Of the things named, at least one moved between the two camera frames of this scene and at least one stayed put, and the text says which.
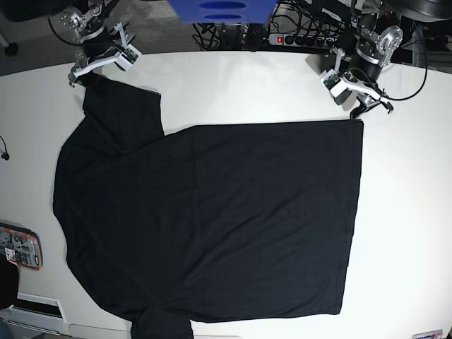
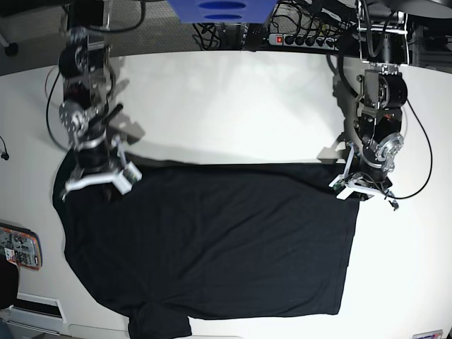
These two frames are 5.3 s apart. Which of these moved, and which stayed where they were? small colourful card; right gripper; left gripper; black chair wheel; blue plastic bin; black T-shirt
Moved: left gripper; right gripper; black T-shirt
Stayed: blue plastic bin; black chair wheel; small colourful card
